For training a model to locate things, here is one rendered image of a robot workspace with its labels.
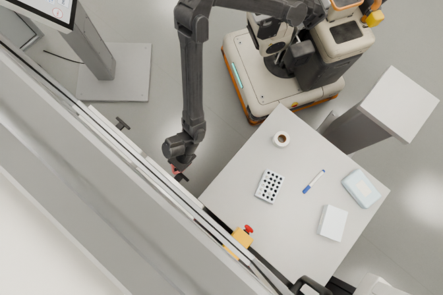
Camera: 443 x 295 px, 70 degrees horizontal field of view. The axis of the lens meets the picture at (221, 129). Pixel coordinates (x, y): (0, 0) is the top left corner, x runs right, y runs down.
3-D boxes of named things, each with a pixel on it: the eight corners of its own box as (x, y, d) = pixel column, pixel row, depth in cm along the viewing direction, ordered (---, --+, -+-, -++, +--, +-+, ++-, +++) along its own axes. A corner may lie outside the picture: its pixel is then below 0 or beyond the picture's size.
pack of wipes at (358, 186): (339, 181, 139) (343, 180, 134) (354, 168, 140) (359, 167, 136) (362, 209, 136) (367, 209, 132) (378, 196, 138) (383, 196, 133)
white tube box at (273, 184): (265, 169, 139) (267, 168, 135) (283, 178, 138) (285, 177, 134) (254, 195, 136) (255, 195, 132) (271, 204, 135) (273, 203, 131)
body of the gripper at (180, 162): (166, 162, 115) (172, 149, 110) (182, 147, 122) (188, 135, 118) (179, 173, 114) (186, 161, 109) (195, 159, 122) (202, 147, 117)
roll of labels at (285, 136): (281, 151, 141) (284, 149, 137) (269, 141, 142) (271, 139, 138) (291, 139, 143) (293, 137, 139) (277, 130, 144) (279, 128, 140)
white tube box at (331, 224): (324, 204, 136) (328, 204, 131) (343, 211, 135) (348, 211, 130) (316, 233, 133) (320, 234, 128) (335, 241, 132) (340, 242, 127)
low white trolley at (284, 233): (256, 139, 220) (280, 102, 147) (327, 197, 212) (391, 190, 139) (201, 203, 208) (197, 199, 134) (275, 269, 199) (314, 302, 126)
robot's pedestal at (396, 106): (331, 110, 228) (390, 62, 155) (366, 137, 224) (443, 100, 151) (307, 141, 222) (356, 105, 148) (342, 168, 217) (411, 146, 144)
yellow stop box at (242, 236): (238, 224, 125) (240, 225, 118) (252, 237, 124) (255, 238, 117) (230, 235, 124) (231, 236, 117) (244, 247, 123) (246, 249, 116)
